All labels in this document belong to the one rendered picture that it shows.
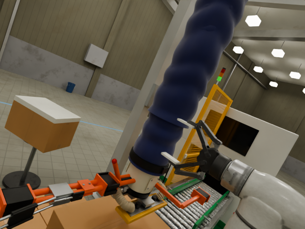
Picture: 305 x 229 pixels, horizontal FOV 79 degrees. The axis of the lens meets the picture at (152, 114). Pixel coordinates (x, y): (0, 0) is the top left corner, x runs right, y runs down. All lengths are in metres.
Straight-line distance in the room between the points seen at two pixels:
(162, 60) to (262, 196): 2.07
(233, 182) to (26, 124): 2.18
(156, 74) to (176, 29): 0.60
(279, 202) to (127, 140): 2.13
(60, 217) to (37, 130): 1.33
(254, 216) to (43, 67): 8.98
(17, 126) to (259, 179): 2.36
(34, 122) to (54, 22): 7.11
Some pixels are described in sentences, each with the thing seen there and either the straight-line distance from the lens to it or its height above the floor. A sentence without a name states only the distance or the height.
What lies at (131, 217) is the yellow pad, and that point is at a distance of 0.99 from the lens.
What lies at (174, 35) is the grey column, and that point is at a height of 2.40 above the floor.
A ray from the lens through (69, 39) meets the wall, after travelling 9.18.
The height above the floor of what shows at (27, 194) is 1.26.
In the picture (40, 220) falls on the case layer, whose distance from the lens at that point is 1.70.
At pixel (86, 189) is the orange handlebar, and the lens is 0.82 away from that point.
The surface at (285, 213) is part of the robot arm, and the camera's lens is 0.56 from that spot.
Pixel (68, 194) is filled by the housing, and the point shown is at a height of 1.25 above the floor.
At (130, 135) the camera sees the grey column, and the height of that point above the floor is 1.03.
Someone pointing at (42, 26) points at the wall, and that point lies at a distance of 9.10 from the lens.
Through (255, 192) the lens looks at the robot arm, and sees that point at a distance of 0.55.
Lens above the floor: 1.71
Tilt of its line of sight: 8 degrees down
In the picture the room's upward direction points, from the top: 24 degrees clockwise
